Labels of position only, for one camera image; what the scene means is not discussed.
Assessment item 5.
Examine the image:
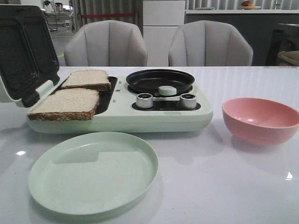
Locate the white bread slice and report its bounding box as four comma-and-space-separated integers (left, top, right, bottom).
61, 70, 111, 91
27, 88, 100, 121

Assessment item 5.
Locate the pink plastic bowl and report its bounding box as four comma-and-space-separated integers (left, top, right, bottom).
222, 98, 299, 146

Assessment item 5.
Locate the breakfast maker hinged lid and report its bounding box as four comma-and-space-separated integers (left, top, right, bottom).
0, 5, 60, 107

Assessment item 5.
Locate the mint green breakfast maker base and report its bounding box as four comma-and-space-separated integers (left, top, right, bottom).
27, 76, 213, 133

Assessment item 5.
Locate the left silver control knob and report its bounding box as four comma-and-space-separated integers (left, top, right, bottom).
135, 93, 154, 109

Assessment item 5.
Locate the silver control knob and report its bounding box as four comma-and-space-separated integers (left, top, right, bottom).
179, 93, 197, 109
135, 93, 154, 109

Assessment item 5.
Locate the black round frying pan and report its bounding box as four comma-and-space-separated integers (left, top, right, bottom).
126, 69, 195, 97

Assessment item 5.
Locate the right silver control knob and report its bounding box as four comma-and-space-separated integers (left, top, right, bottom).
179, 93, 197, 109

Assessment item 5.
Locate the mint green round plate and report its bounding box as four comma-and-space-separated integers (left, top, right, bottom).
28, 132, 158, 216

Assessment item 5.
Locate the left grey upholstered chair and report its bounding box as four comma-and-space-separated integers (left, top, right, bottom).
64, 20, 148, 67

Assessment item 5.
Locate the grey upholstered chair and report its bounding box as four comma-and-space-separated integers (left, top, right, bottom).
168, 20, 253, 67
64, 20, 148, 67

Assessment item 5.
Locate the right grey upholstered chair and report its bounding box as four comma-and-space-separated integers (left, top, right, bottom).
168, 20, 253, 67

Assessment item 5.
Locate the white cabinet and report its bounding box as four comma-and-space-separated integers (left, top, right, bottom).
143, 0, 185, 67

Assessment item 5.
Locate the red barrier tape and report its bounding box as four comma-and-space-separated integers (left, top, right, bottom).
80, 12, 135, 19

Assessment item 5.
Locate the grey counter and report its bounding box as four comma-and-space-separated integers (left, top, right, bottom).
185, 9, 299, 66

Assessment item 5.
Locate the fruit plate on counter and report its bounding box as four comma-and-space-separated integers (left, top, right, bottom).
240, 0, 261, 10

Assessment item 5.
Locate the beige cushion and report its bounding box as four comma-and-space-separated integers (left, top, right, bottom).
278, 50, 299, 67

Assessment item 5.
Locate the dark appliance at right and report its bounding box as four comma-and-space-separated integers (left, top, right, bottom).
265, 23, 299, 66

